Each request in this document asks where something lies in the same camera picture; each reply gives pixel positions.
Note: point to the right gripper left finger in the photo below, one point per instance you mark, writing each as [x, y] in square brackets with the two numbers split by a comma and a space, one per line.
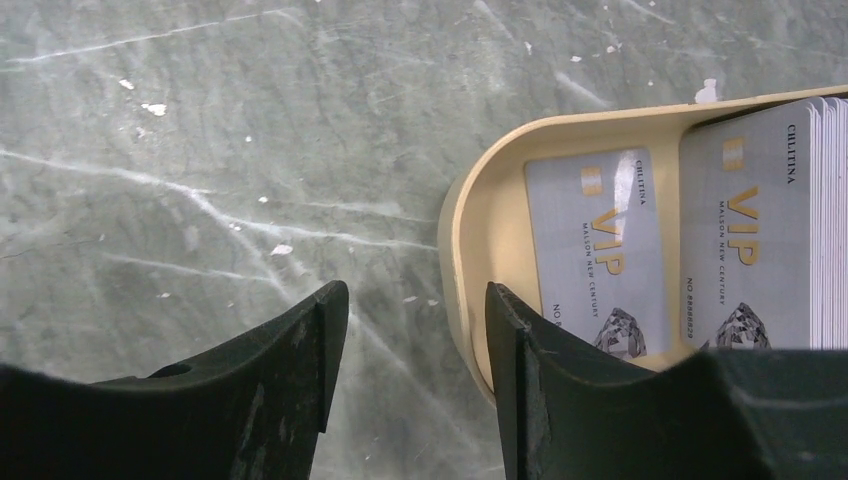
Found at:
[250, 408]

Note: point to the grey credit card stack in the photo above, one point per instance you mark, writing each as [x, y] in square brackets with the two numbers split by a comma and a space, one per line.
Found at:
[763, 228]

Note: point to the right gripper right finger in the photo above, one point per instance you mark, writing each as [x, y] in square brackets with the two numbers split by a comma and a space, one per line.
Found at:
[567, 410]

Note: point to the beige oval tray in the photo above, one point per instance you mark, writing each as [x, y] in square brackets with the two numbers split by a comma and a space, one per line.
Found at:
[484, 227]

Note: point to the loose silver card in tray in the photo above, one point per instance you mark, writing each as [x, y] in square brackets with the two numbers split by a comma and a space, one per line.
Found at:
[598, 247]

